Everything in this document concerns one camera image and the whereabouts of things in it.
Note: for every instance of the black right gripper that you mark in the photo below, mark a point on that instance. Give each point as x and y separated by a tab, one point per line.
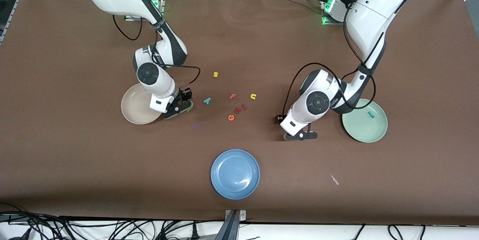
184	96

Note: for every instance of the teal letter y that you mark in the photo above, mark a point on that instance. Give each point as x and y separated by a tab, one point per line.
207	100

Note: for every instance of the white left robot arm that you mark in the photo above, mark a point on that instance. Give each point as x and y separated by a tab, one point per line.
378	11

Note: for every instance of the beige brown plate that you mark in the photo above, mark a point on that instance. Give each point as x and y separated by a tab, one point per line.
134	107

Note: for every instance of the blue plate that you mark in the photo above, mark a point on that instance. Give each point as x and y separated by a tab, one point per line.
235	174

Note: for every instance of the brown table cover sheet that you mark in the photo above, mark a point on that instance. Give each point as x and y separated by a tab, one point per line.
262	45

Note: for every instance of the white paper scrap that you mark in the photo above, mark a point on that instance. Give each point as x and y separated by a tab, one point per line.
334	179

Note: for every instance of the light green plate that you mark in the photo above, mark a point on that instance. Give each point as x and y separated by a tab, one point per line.
365	131

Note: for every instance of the black power plug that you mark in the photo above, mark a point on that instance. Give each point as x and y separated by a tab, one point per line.
194	232

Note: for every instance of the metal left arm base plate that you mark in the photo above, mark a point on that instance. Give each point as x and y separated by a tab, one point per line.
335	23

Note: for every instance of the metal camera pole bracket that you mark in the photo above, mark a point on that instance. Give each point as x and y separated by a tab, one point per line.
232	228

